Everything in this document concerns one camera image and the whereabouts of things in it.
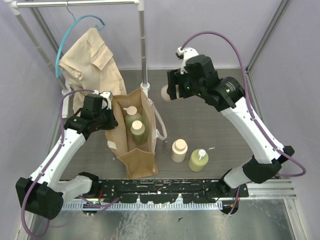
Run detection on green pump bottle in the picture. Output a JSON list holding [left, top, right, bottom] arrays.
[[188, 149, 209, 172], [123, 106, 143, 130]]

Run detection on green bottle beige cap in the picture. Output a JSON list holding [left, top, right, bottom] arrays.
[[130, 120, 147, 145]]

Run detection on brown canvas bag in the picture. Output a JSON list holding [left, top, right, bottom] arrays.
[[105, 88, 167, 180]]

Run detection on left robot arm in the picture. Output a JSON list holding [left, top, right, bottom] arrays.
[[15, 89, 118, 222]]

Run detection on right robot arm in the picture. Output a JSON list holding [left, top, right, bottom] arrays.
[[176, 51, 295, 197]]

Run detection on beige shirt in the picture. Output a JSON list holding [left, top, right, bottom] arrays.
[[58, 27, 128, 113]]

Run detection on teal clothes hanger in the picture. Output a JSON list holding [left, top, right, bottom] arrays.
[[54, 14, 106, 78]]

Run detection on white clothes rack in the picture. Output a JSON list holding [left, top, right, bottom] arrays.
[[5, 0, 150, 119]]

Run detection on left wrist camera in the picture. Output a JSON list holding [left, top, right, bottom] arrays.
[[93, 90, 113, 110]]

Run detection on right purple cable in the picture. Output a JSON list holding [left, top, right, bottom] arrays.
[[181, 31, 307, 216]]

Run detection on white cable tray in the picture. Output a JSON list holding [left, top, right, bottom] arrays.
[[62, 200, 223, 212]]

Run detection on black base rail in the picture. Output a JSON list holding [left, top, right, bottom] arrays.
[[83, 178, 237, 204]]

